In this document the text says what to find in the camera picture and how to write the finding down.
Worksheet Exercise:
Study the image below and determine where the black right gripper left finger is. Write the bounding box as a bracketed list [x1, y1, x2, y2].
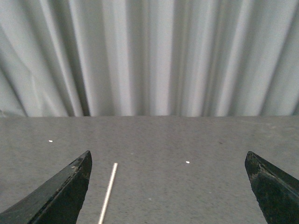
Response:
[0, 151, 92, 224]

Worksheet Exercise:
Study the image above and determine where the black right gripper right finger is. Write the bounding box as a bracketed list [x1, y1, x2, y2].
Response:
[244, 151, 299, 224]

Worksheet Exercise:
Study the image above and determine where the speckled white chopstick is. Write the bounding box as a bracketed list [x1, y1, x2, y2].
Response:
[98, 162, 118, 224]

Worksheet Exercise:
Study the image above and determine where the pale grey curtain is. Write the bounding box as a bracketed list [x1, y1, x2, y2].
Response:
[0, 0, 299, 117]

